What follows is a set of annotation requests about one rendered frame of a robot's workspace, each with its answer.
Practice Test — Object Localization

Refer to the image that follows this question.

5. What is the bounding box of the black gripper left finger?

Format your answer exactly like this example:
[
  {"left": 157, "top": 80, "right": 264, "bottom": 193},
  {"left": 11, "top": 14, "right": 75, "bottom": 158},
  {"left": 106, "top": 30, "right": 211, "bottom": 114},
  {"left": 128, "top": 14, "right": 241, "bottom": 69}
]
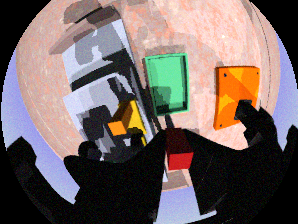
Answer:
[{"left": 64, "top": 129, "right": 166, "bottom": 222}]

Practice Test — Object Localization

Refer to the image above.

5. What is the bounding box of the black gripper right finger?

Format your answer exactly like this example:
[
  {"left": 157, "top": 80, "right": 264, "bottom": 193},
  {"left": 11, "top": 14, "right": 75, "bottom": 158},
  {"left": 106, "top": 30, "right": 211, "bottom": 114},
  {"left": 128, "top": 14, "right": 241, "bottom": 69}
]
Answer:
[{"left": 182, "top": 129, "right": 277, "bottom": 216}]

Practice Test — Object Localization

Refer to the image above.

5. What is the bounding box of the white ramp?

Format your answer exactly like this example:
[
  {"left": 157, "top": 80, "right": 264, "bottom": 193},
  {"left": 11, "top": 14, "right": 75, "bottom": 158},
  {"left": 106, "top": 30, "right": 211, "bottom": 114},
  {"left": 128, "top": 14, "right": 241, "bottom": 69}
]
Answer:
[{"left": 48, "top": 4, "right": 157, "bottom": 163}]

